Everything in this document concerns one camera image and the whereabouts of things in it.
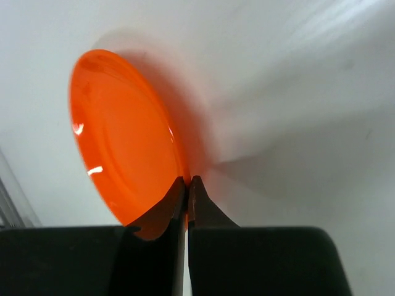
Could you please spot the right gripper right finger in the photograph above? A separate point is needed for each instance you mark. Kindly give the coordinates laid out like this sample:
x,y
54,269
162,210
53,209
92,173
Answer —
x,y
227,259

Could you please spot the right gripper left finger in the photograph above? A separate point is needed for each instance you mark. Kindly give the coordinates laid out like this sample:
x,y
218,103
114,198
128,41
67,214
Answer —
x,y
142,258

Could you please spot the orange plate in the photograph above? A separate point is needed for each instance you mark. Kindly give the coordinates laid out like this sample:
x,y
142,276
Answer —
x,y
129,144

